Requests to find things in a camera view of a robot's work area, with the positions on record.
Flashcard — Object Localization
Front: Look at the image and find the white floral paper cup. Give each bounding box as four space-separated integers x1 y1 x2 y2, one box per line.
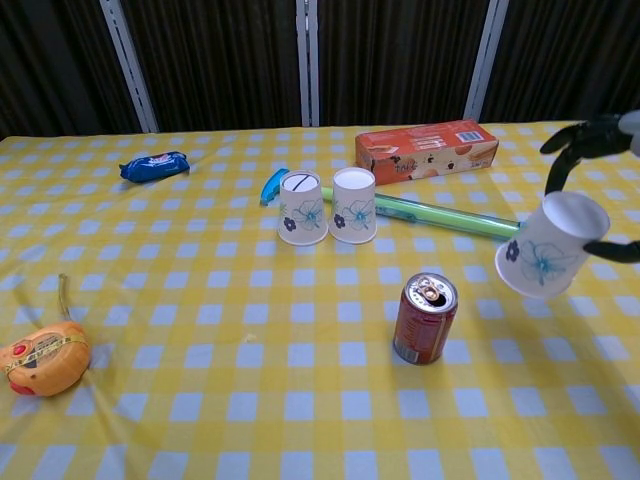
494 191 611 300
328 166 378 245

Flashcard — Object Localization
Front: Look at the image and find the green blue water pump toy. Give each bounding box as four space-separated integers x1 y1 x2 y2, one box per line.
259 168 524 239

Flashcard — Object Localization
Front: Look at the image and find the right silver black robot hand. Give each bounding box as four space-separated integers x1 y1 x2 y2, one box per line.
539 109 640 265

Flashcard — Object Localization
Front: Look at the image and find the white partition post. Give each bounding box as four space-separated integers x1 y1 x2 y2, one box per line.
99 0 160 134
295 0 321 127
464 0 509 124

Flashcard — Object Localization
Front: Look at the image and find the paper cup with black line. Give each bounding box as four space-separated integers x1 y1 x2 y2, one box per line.
277 170 329 247

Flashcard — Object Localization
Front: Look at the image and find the orange tape measure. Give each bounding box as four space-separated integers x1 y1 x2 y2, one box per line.
0 273 92 399

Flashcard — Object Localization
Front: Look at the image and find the orange cardboard snack box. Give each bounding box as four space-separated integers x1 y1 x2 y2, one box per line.
354 118 500 186

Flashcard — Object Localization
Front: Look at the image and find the red soda can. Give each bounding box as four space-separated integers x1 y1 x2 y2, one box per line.
392 272 460 366

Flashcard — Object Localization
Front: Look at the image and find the yellow white checked tablecloth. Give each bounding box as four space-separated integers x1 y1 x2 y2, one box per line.
0 118 640 480

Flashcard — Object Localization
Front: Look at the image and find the blue snack packet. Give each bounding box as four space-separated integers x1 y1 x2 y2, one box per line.
118 150 191 182

